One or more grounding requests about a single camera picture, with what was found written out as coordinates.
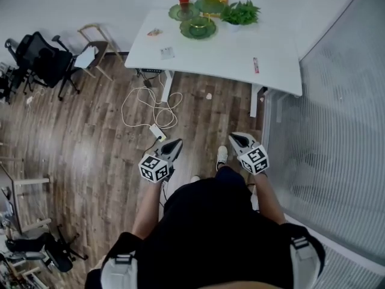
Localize large black office chair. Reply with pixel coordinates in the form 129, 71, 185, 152
14, 31, 82, 102

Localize person's right grey shoulder strap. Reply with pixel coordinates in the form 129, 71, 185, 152
290, 236, 321, 289

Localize white charger with cable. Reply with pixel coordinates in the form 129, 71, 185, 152
25, 87, 46, 105

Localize white papers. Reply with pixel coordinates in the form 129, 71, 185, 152
73, 46, 100, 69

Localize green potted plant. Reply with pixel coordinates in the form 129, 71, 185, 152
220, 0, 262, 33

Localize white power strip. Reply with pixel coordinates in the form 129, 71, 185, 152
149, 124, 167, 141

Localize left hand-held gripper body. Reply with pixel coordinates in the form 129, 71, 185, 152
138, 151, 176, 185

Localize cream power cable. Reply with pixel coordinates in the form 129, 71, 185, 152
121, 85, 183, 129

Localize person's left forearm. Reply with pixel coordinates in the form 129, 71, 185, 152
131, 181, 162, 240

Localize person's grey shoulder strap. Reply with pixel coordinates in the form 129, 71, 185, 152
100, 253, 139, 289
290, 236, 321, 289

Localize white side table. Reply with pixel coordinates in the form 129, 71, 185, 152
0, 161, 52, 237

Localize wooden chair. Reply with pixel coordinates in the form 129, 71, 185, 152
77, 23, 124, 82

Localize person's black clothing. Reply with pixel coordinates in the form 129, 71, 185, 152
85, 166, 327, 289

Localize black floor cable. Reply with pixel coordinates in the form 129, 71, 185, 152
143, 137, 162, 158

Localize cluttered shelf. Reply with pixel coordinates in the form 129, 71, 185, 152
0, 251, 51, 289

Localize black grey office chair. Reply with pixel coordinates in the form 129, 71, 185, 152
4, 224, 90, 273

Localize person's left grey shoulder strap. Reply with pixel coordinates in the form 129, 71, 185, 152
100, 253, 139, 289

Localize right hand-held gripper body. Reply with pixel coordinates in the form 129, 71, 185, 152
237, 143, 270, 176

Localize person's right forearm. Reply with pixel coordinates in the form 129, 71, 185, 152
254, 173, 287, 225

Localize slim black office chair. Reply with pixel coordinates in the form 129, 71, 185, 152
0, 37, 31, 105

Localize green glass tiered plates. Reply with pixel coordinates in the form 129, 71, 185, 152
168, 0, 218, 39

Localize clear white small packet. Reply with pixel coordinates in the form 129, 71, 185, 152
159, 46, 176, 61

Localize white desk leg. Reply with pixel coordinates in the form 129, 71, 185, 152
161, 70, 174, 103
249, 84, 260, 118

